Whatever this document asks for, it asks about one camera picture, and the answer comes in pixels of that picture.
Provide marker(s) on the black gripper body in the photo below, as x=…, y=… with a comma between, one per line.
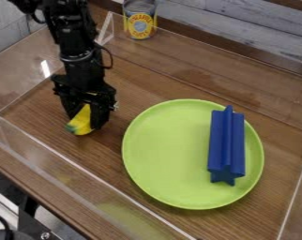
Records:
x=85, y=78

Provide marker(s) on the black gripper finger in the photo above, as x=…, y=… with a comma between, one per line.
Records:
x=101, y=114
x=73, y=104

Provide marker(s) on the yellow toy banana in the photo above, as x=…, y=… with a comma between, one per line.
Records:
x=79, y=125

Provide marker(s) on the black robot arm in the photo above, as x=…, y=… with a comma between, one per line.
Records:
x=71, y=25

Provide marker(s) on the green round plate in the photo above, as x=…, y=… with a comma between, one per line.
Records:
x=166, y=148

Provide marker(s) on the yellow labelled tin can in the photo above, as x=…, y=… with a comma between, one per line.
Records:
x=139, y=18

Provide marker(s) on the blue star-shaped block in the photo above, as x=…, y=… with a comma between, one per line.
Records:
x=228, y=146

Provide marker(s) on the black metal stand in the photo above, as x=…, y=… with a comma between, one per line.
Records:
x=28, y=224

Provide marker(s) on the clear acrylic corner bracket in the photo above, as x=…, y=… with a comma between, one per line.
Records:
x=106, y=33

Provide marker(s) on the clear acrylic enclosure wall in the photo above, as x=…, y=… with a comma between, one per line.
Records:
x=98, y=209

